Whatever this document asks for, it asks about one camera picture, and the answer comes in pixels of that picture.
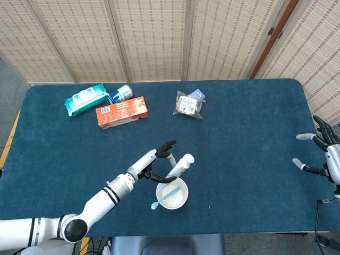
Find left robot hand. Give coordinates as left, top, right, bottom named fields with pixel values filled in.
left=127, top=140, right=178, bottom=184

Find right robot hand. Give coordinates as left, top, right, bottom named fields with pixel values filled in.
left=291, top=115, right=340, bottom=186

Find white toothpaste tube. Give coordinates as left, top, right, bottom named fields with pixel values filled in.
left=166, top=153, right=195, bottom=178

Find light blue toothbrush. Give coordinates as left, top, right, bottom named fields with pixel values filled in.
left=151, top=186, right=181, bottom=210

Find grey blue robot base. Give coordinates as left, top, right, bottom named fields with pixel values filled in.
left=110, top=233, right=226, bottom=255

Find orange cardboard snack box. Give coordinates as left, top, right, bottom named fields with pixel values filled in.
left=95, top=96, right=149, bottom=131

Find orange noodle paper cup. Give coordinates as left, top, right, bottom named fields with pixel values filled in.
left=156, top=176, right=189, bottom=210

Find clear bag of bread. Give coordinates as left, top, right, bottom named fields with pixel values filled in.
left=172, top=90, right=206, bottom=120

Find blue and white can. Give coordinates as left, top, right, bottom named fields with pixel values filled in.
left=107, top=84, right=134, bottom=105

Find green wet wipes pack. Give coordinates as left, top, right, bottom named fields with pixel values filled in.
left=64, top=83, right=110, bottom=117

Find small blue smiley packet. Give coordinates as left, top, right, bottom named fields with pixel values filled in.
left=187, top=88, right=206, bottom=101

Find blue table cloth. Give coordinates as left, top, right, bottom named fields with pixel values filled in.
left=0, top=78, right=337, bottom=241

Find bamboo folding screen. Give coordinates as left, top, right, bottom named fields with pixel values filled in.
left=0, top=0, right=340, bottom=133

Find white paper sheet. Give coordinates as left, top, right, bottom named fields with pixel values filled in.
left=26, top=244, right=75, bottom=255

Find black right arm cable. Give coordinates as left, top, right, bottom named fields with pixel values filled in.
left=314, top=198, right=337, bottom=255

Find black floor cables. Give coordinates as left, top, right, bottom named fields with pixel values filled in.
left=73, top=236, right=112, bottom=255

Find brown wooden post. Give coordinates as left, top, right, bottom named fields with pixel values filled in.
left=249, top=0, right=301, bottom=80

